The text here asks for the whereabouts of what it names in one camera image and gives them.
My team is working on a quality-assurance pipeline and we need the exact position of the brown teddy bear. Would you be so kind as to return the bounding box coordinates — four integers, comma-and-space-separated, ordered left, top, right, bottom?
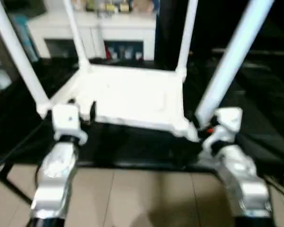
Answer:
132, 0, 156, 13

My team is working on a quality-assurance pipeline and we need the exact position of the clear glass ornament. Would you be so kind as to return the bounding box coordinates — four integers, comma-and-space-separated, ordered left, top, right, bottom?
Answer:
97, 0, 115, 15

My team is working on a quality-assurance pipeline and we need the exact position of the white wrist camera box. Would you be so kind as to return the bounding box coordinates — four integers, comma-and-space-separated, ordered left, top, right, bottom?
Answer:
203, 107, 244, 153
51, 104, 89, 143

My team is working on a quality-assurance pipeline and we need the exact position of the white sideboard with glass doors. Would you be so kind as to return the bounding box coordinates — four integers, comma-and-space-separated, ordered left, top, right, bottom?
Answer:
27, 9, 159, 63

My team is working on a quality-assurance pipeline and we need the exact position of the white plastic table top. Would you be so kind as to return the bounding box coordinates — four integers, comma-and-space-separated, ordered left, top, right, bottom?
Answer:
37, 64, 200, 142

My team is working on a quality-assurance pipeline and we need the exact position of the white plastic table leg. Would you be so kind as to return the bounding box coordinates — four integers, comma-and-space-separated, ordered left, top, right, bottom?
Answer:
194, 0, 276, 129
175, 0, 199, 82
62, 0, 92, 73
0, 0, 51, 120

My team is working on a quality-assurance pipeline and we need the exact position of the black work mat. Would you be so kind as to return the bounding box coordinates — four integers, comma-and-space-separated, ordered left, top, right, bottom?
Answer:
0, 45, 284, 173

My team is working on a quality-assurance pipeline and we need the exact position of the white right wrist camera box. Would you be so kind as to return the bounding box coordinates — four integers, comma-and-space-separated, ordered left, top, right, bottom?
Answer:
203, 107, 244, 153

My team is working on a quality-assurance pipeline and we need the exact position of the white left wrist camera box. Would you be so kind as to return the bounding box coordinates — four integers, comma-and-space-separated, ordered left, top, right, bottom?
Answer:
51, 104, 89, 143

